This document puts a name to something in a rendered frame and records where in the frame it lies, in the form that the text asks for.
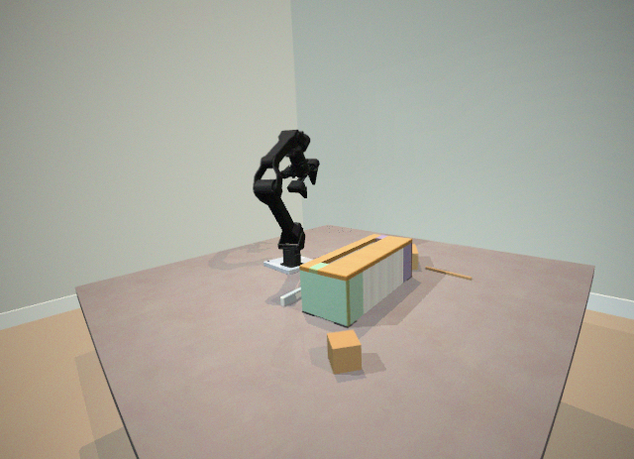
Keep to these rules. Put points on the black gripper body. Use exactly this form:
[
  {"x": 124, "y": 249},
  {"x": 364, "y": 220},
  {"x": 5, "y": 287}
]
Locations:
[{"x": 302, "y": 170}]

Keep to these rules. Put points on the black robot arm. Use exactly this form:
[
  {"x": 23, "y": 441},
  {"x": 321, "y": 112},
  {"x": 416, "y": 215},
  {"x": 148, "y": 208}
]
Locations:
[{"x": 292, "y": 144}]

